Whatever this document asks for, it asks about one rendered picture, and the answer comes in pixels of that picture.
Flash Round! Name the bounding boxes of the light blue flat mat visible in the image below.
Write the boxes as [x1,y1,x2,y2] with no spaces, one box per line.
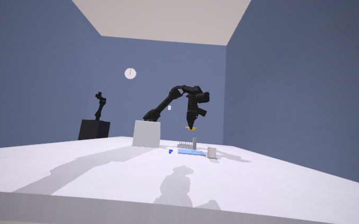
[178,149,206,156]

